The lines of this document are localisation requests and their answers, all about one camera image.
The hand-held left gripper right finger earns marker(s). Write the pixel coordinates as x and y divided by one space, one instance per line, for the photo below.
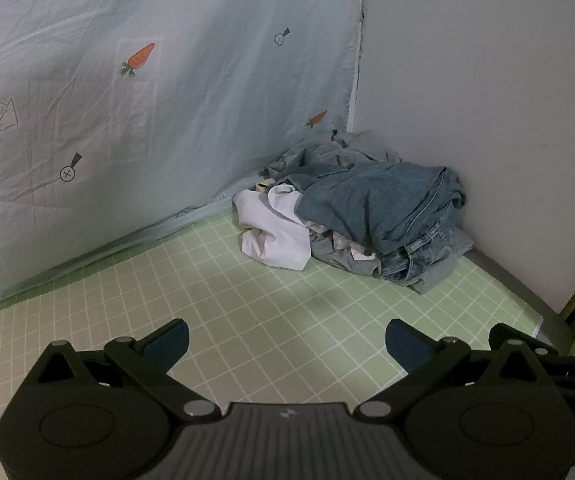
406 346

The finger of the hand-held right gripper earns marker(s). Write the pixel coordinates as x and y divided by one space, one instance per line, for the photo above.
505 332

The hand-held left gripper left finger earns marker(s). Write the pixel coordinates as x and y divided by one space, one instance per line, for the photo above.
167 346

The blue denim jeans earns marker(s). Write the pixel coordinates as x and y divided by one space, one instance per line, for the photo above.
377 200

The white garment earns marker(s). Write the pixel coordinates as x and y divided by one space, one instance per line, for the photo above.
277 245

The light blue denim garment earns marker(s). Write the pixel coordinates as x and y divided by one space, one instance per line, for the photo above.
347 147

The carrot print pale sheet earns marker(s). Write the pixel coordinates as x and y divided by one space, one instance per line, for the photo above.
117 110

